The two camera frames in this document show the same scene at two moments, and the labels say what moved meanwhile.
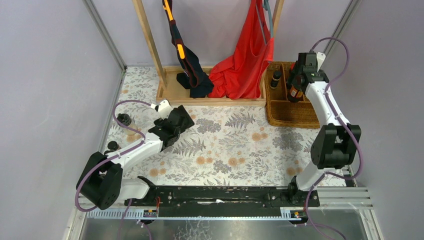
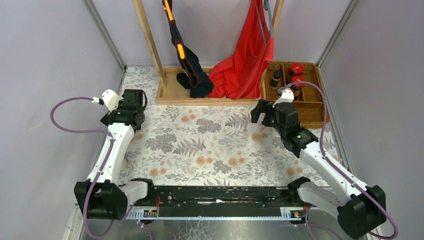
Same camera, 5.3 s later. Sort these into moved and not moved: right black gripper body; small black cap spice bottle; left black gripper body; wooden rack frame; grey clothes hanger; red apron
Moved: right black gripper body; left black gripper body
Not moved: grey clothes hanger; red apron; wooden rack frame; small black cap spice bottle
